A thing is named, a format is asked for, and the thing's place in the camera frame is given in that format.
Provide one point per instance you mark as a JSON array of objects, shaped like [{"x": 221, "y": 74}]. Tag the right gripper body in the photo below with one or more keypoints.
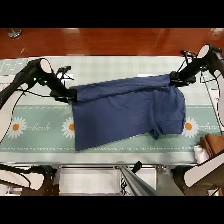
[{"x": 179, "y": 78}]

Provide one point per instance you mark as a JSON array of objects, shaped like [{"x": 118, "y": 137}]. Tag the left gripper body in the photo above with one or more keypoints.
[{"x": 68, "y": 94}]

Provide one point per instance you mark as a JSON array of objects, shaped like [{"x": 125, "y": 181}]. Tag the blue T-shirt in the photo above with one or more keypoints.
[{"x": 130, "y": 108}]

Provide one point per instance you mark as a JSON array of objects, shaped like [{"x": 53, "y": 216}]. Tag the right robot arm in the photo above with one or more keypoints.
[{"x": 206, "y": 61}]

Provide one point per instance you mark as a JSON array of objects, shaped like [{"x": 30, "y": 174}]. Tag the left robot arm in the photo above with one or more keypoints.
[{"x": 28, "y": 76}]

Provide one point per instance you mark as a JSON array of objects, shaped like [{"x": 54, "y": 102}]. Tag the brown garment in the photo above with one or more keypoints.
[{"x": 213, "y": 143}]

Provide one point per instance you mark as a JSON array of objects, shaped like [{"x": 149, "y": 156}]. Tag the white garment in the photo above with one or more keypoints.
[{"x": 201, "y": 155}]

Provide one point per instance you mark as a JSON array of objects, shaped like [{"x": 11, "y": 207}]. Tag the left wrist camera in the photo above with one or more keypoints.
[{"x": 63, "y": 71}]

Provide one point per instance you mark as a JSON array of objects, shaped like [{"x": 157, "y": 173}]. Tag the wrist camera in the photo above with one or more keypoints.
[
  {"x": 63, "y": 71},
  {"x": 187, "y": 54}
]

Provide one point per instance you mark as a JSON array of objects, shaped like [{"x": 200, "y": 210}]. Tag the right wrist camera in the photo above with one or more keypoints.
[{"x": 187, "y": 54}]

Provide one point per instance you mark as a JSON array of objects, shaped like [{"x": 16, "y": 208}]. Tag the silver frame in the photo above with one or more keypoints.
[{"x": 133, "y": 181}]

